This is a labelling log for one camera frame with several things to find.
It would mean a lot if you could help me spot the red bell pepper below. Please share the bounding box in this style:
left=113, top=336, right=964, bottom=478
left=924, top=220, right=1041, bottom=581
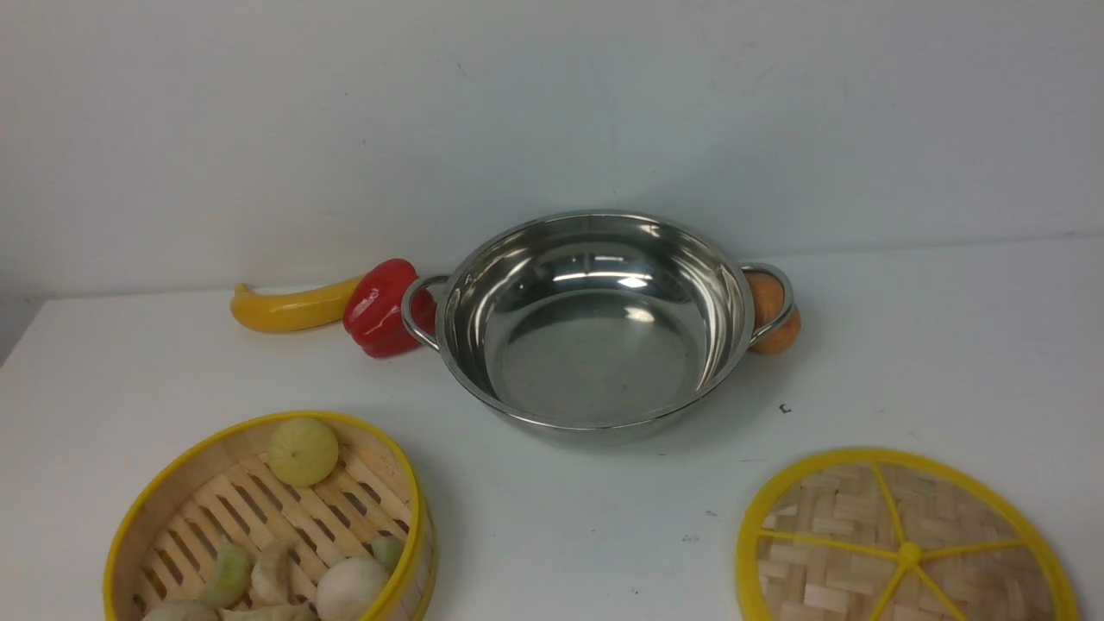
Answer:
left=342, top=257, right=421, bottom=359

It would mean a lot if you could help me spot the white dumpling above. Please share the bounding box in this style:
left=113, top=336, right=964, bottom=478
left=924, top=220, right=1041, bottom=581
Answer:
left=251, top=537, right=297, bottom=606

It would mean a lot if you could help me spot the white round bun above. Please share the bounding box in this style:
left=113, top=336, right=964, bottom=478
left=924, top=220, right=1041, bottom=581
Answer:
left=315, top=555, right=391, bottom=620

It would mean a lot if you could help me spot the bamboo steamer basket yellow rim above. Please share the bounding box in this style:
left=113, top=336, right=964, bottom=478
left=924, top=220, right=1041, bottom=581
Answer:
left=103, top=411, right=438, bottom=620

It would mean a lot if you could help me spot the beige round bun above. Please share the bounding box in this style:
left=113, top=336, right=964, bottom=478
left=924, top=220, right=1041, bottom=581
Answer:
left=142, top=600, right=220, bottom=621

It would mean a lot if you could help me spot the stainless steel pot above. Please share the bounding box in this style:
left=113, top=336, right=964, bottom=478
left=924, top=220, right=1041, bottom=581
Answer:
left=401, top=210, right=798, bottom=442

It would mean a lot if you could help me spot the small green dumpling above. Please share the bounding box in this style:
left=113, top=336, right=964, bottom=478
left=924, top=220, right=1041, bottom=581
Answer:
left=369, top=535, right=405, bottom=573

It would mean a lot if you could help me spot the orange fruit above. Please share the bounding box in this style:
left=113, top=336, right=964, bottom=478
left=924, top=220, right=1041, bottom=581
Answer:
left=745, top=273, right=803, bottom=356

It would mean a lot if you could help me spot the yellow-green bun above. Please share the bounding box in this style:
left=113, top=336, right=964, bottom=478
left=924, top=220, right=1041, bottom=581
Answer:
left=266, top=417, right=340, bottom=487

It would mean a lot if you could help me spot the yellow banana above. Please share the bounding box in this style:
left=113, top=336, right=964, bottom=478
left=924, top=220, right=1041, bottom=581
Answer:
left=229, top=276, right=362, bottom=334

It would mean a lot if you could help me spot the bamboo steamer lid yellow frame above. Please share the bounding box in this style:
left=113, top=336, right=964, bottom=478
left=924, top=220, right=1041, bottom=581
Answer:
left=735, top=448, right=1084, bottom=620

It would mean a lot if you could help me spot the pale flat dumpling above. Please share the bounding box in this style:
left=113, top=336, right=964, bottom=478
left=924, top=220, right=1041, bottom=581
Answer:
left=217, top=604, right=318, bottom=621

